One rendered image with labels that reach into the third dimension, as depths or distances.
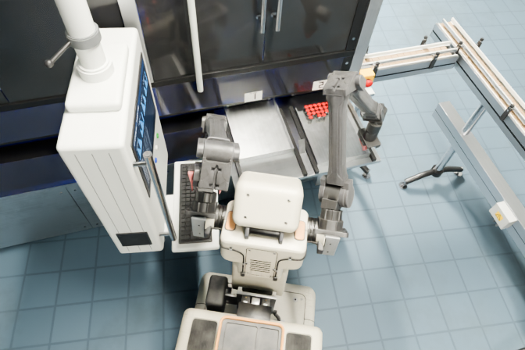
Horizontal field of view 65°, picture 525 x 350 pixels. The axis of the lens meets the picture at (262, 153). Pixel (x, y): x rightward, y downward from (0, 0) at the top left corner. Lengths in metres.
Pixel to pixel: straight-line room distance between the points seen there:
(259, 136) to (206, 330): 0.89
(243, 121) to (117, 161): 0.94
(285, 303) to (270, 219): 1.05
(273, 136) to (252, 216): 0.79
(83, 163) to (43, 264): 1.66
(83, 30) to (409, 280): 2.27
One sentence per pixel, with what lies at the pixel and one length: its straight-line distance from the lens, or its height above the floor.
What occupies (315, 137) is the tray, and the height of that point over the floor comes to 0.88.
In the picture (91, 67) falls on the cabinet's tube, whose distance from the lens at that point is 1.28.
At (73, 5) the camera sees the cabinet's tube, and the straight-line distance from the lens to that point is 1.15.
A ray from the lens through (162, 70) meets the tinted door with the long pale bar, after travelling 1.77.
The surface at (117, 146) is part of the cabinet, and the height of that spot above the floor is 1.54.
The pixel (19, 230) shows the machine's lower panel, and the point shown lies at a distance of 2.73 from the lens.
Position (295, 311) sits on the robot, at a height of 0.28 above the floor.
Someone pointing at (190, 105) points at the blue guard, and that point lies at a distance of 1.92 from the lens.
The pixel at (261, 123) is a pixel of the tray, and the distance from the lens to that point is 2.04.
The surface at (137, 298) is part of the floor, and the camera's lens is 2.63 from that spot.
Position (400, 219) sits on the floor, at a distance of 2.94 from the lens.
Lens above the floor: 2.47
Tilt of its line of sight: 55 degrees down
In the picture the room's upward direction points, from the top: 5 degrees clockwise
